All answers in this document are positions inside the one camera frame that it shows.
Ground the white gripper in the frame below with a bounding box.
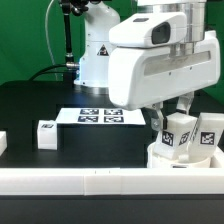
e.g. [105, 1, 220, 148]
[108, 31, 220, 131]

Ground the white round stool seat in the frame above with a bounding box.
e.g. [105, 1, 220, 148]
[147, 143, 211, 168]

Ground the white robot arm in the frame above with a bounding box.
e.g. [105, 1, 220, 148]
[74, 0, 220, 130]

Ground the white U-shaped fence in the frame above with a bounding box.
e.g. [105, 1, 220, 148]
[0, 130, 224, 197]

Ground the white marker sheet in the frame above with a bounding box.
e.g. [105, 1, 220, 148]
[56, 108, 146, 125]

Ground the black cable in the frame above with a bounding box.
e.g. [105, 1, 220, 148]
[28, 63, 76, 82]

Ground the white cable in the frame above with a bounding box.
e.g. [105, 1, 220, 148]
[44, 0, 59, 81]

